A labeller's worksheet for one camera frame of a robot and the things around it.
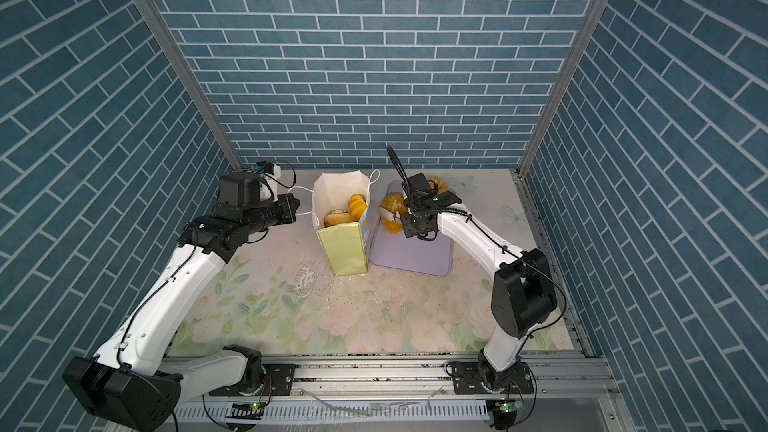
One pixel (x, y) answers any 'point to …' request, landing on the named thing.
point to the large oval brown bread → (393, 202)
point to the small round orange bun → (357, 204)
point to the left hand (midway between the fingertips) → (302, 200)
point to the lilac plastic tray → (392, 251)
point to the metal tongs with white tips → (390, 215)
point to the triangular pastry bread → (338, 216)
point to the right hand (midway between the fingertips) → (411, 221)
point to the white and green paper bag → (340, 208)
